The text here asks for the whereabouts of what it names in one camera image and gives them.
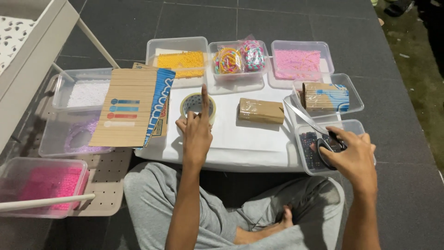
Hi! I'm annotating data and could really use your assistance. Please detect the person's left hand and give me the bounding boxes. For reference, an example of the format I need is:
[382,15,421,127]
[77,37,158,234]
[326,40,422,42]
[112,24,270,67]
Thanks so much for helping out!
[175,84,214,167]

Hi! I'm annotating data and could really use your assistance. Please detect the person's right hand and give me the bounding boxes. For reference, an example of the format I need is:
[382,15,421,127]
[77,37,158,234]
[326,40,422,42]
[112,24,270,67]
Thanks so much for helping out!
[317,126,378,195]

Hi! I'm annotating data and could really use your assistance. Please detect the clear adhesive tape roll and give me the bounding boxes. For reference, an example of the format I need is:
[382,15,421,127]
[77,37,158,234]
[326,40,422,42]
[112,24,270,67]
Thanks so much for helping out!
[180,93,216,125]

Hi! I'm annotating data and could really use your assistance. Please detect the black-handled scissors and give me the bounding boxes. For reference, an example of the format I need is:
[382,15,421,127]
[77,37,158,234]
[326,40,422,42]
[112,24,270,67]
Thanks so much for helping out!
[283,98,347,171]

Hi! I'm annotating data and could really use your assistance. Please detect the clear container of black beads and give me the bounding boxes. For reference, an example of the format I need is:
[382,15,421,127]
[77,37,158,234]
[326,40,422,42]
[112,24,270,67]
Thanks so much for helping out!
[295,119,377,176]

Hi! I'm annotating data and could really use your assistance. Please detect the heap of black letter beads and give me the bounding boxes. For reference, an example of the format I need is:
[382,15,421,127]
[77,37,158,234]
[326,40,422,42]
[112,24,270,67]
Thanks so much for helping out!
[299,132,342,171]

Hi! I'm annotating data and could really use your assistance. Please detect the white paper sheet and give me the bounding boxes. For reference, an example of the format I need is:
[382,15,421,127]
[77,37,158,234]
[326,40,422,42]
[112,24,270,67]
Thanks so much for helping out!
[135,75,342,173]

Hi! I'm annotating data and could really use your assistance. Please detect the clear container with cardboard bundle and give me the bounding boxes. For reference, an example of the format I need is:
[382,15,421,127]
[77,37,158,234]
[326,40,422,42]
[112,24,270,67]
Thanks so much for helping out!
[292,73,365,117]

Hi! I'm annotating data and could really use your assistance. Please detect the blue-printed cardboard bundle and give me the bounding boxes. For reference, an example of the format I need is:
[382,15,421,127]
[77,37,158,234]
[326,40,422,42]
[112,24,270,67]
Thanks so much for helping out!
[300,82,350,112]

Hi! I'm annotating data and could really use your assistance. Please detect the tape-wrapped cardboard block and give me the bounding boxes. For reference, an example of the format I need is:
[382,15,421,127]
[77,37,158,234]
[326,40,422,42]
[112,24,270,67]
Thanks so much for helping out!
[237,98,285,125]

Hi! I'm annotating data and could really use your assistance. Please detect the cardboard sheet with coloured bars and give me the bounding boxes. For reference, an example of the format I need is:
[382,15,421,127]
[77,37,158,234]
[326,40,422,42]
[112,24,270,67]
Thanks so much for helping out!
[89,62,176,149]

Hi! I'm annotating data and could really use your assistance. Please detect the heap of yellow beads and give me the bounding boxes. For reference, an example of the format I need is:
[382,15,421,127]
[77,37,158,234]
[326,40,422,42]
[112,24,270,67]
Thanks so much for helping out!
[157,51,205,79]

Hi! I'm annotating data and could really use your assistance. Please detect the person's grey trousers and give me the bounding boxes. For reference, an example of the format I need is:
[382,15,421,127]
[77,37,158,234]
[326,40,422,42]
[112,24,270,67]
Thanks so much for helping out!
[123,161,345,250]

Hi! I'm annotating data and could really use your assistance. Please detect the clear container of yellow beads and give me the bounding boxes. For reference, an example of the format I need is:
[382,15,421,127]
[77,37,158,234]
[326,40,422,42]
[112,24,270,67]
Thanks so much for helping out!
[146,36,210,89]

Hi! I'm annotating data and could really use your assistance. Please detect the beige perforated board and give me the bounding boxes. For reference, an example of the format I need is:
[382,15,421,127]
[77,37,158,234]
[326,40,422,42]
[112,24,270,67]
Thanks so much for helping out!
[35,75,133,217]

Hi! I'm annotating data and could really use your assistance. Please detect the person's bare foot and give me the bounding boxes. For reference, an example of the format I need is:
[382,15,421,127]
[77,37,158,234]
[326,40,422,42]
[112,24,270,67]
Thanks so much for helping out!
[233,204,295,246]

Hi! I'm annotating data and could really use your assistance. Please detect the heap of pale pink beads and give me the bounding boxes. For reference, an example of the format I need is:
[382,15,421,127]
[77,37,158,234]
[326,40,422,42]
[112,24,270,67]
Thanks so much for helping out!
[273,49,321,80]

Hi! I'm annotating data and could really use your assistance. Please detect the heap of white beads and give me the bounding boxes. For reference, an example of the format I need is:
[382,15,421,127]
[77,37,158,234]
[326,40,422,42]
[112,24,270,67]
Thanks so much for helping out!
[67,80,111,108]

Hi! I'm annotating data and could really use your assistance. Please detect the heap of purple beads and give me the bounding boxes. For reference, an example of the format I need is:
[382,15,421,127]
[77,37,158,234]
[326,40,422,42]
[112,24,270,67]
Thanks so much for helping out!
[64,118,111,154]

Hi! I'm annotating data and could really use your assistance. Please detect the clear container of pale pink beads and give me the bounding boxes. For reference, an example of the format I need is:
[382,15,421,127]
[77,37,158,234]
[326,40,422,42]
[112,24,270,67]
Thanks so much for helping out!
[270,40,335,90]

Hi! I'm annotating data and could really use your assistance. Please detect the clear container of white beads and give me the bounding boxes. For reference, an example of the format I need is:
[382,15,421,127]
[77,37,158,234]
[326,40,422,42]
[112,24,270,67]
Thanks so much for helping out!
[52,68,114,112]

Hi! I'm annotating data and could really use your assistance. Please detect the clear container of purple beads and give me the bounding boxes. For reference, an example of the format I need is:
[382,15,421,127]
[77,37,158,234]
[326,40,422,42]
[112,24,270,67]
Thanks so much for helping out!
[39,110,116,158]

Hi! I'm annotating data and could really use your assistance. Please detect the heap of hot pink beads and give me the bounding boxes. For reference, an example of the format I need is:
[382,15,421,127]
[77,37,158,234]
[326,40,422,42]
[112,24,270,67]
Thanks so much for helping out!
[19,167,90,211]

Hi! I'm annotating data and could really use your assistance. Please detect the black shoe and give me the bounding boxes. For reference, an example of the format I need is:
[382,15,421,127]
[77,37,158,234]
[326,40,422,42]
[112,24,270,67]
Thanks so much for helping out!
[383,0,416,18]

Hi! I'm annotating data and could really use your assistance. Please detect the white rod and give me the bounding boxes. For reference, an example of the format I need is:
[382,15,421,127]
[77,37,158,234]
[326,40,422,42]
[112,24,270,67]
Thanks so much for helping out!
[0,193,96,213]

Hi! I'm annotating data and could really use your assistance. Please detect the clear container of hot pink beads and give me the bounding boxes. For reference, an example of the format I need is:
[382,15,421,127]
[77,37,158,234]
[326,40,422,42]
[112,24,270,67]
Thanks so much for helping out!
[0,157,90,219]

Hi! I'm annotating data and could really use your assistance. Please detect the white patterned cushion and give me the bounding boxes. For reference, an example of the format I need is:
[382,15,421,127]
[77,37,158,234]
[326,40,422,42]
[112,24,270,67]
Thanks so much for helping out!
[0,16,36,76]

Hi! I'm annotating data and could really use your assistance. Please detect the clear container of bracelet packets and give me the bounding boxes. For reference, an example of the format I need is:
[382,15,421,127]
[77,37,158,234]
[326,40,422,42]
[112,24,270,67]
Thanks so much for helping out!
[208,40,271,95]

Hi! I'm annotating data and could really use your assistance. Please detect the yellow multicolour bracelet packet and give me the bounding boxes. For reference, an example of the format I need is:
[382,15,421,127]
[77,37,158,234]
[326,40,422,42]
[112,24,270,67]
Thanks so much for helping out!
[213,47,243,75]

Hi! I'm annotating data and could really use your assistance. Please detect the pink and teal bracelet packet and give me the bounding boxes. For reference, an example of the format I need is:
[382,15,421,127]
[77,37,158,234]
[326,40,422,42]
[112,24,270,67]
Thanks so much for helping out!
[239,35,267,73]

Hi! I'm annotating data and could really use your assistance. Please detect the white furniture frame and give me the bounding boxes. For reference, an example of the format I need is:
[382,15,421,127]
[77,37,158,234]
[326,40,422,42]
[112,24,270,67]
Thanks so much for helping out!
[0,0,120,155]

